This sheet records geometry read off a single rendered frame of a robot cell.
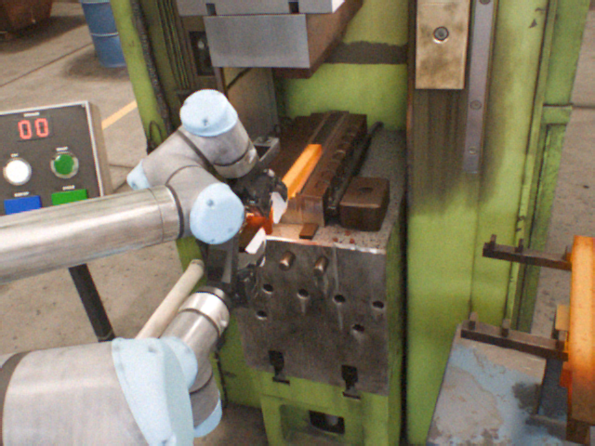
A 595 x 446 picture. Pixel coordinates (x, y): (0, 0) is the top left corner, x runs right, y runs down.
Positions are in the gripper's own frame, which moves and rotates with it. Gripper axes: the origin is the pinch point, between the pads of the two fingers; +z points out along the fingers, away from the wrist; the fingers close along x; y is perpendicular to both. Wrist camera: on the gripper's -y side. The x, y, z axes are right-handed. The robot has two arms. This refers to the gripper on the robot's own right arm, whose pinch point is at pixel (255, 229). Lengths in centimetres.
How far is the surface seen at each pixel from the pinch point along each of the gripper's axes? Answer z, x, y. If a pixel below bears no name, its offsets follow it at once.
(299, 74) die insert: 26.9, 2.2, -20.5
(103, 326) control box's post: 9, -56, 45
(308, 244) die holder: 11.5, 5.9, 11.0
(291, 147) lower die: 38.7, -6.3, 2.2
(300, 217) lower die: 17.4, 2.6, 8.4
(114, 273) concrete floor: 88, -124, 99
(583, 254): 7, 56, 3
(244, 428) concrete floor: 25, -30, 101
